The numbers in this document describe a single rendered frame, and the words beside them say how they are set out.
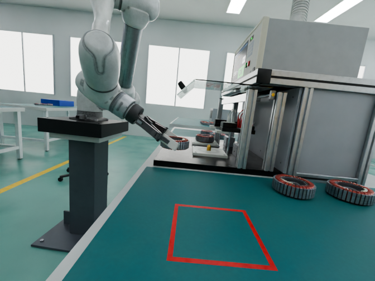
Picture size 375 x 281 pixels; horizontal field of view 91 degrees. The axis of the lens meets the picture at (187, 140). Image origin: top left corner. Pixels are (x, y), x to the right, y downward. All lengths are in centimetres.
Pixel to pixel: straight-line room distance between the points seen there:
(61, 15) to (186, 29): 344
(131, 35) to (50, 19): 606
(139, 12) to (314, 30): 77
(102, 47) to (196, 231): 49
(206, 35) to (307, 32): 512
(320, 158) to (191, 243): 60
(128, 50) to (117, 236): 103
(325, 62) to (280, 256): 73
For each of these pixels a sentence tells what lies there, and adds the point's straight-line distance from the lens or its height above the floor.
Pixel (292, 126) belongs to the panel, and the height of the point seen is 94.
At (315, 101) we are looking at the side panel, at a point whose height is 103.
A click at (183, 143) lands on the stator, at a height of 84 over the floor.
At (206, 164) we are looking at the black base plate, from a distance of 69.
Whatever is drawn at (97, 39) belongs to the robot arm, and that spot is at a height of 112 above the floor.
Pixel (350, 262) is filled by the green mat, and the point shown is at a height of 75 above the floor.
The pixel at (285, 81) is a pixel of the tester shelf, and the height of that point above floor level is 108.
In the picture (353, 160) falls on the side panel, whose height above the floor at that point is 84.
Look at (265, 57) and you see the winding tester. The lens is 82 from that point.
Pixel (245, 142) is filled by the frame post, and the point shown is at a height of 87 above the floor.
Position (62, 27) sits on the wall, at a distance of 696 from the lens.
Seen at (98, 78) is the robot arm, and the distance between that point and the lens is 62.
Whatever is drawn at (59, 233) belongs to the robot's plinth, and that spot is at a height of 2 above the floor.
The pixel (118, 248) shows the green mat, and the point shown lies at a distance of 34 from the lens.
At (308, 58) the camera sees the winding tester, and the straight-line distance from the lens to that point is 89.
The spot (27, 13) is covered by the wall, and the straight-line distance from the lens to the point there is 759.
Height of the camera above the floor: 97
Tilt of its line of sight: 10 degrees down
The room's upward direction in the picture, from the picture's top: 6 degrees clockwise
